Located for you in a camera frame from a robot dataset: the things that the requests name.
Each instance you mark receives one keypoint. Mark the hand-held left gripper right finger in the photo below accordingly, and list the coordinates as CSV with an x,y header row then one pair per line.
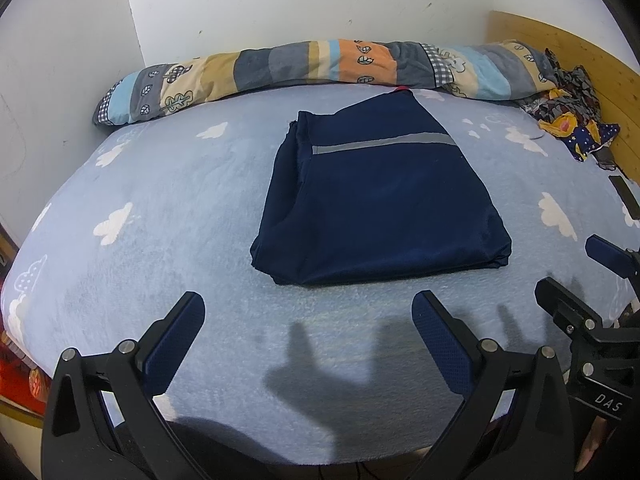
x,y
442,340

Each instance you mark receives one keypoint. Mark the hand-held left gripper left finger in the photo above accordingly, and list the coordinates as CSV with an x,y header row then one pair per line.
x,y
175,342

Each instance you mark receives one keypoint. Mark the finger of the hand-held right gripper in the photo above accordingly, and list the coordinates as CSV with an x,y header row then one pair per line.
x,y
607,255
595,360

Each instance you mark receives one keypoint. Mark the navy blue jacket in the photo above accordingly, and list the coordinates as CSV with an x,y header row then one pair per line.
x,y
380,210

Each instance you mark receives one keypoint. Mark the pile of colourful clothes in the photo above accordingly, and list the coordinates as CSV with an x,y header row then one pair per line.
x,y
575,105

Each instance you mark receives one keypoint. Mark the person's right hand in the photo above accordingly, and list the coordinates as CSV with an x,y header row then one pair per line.
x,y
590,445

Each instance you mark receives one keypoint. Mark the black phone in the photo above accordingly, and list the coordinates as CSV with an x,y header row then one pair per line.
x,y
626,194

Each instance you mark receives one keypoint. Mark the light blue cloud-print bed sheet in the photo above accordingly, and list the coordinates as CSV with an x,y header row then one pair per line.
x,y
175,240

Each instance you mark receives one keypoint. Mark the red box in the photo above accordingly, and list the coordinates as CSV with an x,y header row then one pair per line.
x,y
20,375

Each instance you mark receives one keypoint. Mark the wooden headboard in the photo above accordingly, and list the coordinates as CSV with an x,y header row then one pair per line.
x,y
590,45

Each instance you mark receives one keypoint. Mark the rolled patchwork quilt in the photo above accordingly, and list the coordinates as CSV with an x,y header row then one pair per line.
x,y
300,67

